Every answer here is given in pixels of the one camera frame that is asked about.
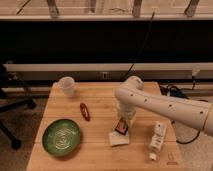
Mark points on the red oval clip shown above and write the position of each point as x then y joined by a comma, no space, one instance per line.
84,111

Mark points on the green bowl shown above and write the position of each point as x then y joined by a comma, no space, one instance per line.
61,137

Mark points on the white sponge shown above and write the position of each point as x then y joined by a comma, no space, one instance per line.
116,138

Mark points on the white tube bottle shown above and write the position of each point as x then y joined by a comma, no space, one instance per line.
157,140

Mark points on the black orange eraser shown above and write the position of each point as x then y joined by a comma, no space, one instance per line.
121,126

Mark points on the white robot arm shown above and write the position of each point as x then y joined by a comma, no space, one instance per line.
192,113

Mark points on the clear plastic cup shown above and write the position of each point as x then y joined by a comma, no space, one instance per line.
66,84

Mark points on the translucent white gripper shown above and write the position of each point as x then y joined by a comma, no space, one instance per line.
127,116

